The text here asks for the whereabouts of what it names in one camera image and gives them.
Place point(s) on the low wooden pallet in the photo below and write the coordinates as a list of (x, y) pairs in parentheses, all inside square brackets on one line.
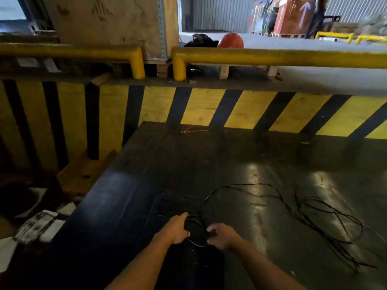
[(223, 71)]

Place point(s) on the large plywood crate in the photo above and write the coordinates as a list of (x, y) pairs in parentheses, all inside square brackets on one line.
[(105, 24)]

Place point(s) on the black bag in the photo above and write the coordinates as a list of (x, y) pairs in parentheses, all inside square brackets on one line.
[(201, 40)]

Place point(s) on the pallet under plywood crate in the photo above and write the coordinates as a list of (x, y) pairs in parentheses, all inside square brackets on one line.
[(161, 69)]

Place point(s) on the yellow black striped dock barrier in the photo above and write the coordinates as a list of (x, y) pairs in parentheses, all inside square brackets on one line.
[(199, 105)]

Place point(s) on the person's left forearm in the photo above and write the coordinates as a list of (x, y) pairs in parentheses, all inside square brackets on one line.
[(142, 268)]

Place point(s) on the small distant yellow rail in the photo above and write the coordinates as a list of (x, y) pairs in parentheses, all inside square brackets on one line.
[(334, 34)]

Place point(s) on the red crate with white arrow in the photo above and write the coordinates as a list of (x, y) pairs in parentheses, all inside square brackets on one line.
[(290, 15)]

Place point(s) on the long orange thread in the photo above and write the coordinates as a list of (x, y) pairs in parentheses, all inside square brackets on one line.
[(193, 130)]

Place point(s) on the loose wooden plank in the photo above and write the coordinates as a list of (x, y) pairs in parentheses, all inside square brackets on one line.
[(101, 79)]

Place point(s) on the pile of cardboard boxes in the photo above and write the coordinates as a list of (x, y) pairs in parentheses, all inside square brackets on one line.
[(373, 24)]

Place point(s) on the person's right hand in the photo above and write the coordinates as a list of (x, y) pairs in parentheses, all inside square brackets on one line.
[(225, 237)]

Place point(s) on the orange round helmet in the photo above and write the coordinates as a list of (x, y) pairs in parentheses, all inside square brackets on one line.
[(231, 41)]

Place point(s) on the medium distant yellow rail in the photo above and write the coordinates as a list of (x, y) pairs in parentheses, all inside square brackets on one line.
[(372, 38)]

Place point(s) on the person's right forearm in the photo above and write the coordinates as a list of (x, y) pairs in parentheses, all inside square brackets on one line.
[(263, 271)]

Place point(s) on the short yellow guard rail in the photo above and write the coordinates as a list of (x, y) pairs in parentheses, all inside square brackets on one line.
[(60, 51)]

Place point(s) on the person's left hand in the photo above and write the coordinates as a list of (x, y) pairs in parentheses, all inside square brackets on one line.
[(175, 229)]

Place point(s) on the long yellow guard rail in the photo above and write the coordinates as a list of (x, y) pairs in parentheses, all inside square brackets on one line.
[(272, 57)]

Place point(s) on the brown cardboard box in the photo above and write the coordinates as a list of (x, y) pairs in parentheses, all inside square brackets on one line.
[(343, 27)]

